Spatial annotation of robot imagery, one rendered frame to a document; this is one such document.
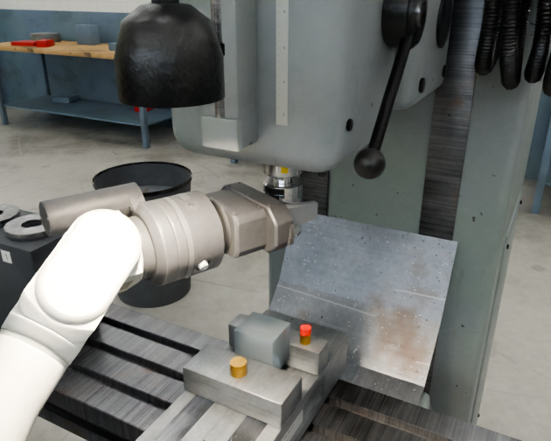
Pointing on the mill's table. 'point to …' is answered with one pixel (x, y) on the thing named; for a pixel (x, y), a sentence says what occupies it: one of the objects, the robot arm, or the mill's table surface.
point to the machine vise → (310, 374)
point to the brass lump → (238, 367)
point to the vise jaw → (290, 399)
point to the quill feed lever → (416, 19)
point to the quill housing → (309, 84)
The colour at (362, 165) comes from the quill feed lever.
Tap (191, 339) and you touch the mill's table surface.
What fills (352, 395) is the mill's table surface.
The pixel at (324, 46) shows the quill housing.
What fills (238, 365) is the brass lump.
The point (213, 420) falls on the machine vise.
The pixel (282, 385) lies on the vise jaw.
